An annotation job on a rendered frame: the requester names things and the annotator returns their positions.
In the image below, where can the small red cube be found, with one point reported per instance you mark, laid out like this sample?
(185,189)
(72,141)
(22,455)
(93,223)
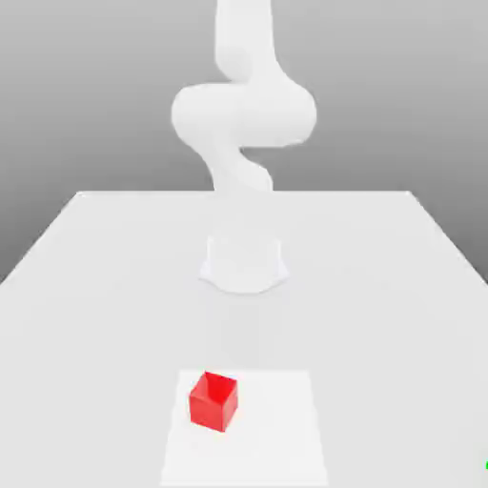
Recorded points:
(212,404)

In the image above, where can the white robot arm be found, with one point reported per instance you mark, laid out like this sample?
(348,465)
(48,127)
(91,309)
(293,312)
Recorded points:
(244,114)

